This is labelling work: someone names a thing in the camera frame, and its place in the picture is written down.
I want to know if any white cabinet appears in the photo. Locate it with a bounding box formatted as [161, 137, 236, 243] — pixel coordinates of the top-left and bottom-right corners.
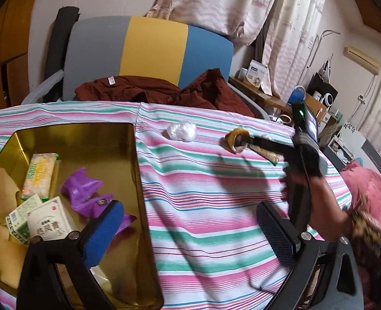
[328, 123, 367, 156]

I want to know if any pink fluffy blanket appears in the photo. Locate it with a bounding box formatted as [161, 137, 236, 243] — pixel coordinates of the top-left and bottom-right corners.
[339, 160, 381, 233]

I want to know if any striped tablecloth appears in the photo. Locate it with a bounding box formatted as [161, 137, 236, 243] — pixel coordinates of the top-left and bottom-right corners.
[0, 102, 354, 310]

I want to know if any white air conditioner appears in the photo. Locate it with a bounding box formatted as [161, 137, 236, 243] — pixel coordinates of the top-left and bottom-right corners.
[344, 46, 381, 72]

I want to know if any cardboard box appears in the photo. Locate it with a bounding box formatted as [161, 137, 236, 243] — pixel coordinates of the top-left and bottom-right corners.
[302, 97, 328, 126]

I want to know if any large clear plastic wad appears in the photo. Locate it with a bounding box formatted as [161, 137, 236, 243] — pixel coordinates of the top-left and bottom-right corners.
[166, 120, 197, 142]

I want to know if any wooden shelf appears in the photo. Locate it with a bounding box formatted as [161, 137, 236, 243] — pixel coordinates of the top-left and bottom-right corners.
[228, 76, 294, 112]

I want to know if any gold metal tin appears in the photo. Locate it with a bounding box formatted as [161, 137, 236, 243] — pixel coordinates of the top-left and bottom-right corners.
[0, 123, 164, 310]

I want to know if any maroon garment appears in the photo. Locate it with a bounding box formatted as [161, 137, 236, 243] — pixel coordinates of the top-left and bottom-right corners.
[74, 68, 256, 118]

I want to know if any person's right forearm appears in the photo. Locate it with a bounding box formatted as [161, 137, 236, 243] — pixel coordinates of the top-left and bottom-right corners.
[287, 168, 381, 285]

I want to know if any pink patterned curtain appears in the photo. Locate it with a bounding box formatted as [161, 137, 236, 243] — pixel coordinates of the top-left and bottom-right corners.
[261, 0, 330, 99]
[145, 0, 286, 46]

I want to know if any large purple snack packet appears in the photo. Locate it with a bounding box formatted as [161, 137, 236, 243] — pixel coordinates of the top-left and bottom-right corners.
[60, 167, 105, 217]

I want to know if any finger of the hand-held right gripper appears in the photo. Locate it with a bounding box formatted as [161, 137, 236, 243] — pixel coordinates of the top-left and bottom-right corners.
[240, 136, 296, 160]

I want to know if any yellow sponge block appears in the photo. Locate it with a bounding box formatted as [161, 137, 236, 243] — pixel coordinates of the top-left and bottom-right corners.
[0, 223, 28, 289]
[0, 166, 21, 223]

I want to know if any black rolled mat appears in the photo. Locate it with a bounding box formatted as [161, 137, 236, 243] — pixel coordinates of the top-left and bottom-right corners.
[44, 5, 81, 100]

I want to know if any grey yellow blue chair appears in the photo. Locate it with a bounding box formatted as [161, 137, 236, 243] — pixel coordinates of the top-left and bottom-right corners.
[21, 15, 268, 120]

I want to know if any beige box green leaf print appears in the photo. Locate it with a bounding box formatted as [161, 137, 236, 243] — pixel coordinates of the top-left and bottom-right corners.
[5, 195, 44, 244]

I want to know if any beige box red print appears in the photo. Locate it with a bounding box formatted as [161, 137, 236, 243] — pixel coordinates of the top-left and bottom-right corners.
[27, 196, 76, 241]

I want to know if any small purple snack packet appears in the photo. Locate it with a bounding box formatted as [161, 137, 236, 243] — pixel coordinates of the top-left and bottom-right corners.
[94, 194, 137, 233]

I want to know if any wooden wardrobe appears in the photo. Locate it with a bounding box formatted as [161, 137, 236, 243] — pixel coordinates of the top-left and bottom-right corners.
[0, 0, 44, 107]

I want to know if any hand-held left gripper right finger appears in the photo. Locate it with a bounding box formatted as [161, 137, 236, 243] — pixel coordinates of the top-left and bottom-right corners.
[256, 200, 365, 310]

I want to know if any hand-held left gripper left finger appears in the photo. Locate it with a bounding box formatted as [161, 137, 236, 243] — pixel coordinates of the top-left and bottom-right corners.
[16, 199, 125, 310]

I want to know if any white box blue label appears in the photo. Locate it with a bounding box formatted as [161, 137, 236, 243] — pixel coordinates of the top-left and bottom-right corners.
[243, 60, 269, 88]

